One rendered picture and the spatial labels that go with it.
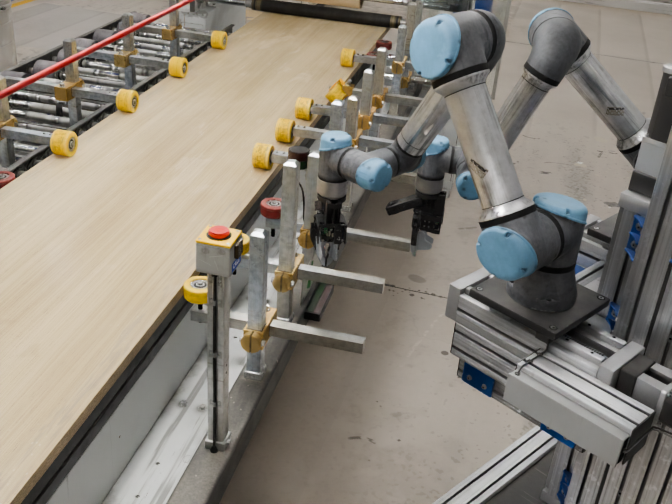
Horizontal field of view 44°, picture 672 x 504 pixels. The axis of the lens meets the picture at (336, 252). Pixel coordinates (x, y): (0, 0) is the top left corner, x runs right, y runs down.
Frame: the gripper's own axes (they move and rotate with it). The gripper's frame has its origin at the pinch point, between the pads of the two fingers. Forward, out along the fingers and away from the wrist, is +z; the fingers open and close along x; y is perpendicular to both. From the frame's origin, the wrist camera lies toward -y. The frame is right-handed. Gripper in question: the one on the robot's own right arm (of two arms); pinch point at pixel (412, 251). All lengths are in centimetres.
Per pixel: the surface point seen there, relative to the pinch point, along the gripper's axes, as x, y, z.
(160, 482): -87, -40, 21
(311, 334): -52, -17, -1
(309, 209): -5.8, -30.1, -10.7
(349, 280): -26.6, -13.1, -2.4
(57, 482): -111, -50, 1
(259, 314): -56, -29, -6
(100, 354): -83, -55, -7
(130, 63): 100, -136, -10
